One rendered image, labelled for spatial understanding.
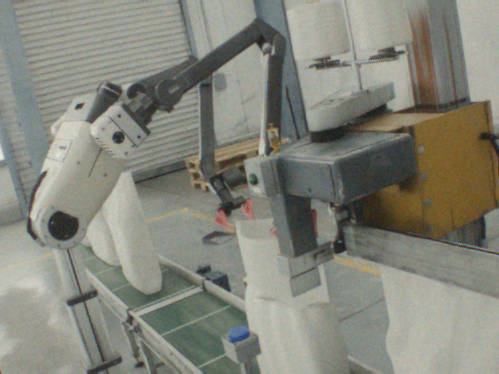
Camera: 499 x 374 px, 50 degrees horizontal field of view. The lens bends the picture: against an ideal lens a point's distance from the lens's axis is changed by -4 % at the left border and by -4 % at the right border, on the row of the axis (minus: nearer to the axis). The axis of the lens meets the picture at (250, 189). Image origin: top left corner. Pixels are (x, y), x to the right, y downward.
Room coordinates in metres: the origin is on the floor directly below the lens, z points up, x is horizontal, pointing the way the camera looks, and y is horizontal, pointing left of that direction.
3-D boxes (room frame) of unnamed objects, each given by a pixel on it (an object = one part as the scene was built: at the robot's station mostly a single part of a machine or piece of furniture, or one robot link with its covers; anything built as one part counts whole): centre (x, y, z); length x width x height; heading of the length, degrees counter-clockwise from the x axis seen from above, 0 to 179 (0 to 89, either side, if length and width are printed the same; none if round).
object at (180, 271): (3.84, 1.08, 0.35); 2.26 x 0.48 x 0.14; 28
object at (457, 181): (1.50, -0.50, 1.18); 0.34 x 0.25 x 0.31; 118
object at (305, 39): (1.65, -0.29, 1.61); 0.17 x 0.17 x 0.17
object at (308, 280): (1.37, -0.08, 0.98); 0.09 x 0.05 x 0.05; 118
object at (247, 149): (7.40, 0.06, 0.36); 1.20 x 0.82 x 0.14; 114
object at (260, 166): (1.34, -0.04, 1.28); 0.08 x 0.05 x 0.09; 28
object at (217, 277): (3.16, 0.36, 0.35); 0.30 x 0.15 x 0.15; 28
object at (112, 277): (3.86, 1.10, 0.33); 2.21 x 0.39 x 0.09; 28
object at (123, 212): (3.22, 0.76, 0.74); 0.47 x 0.22 x 0.72; 26
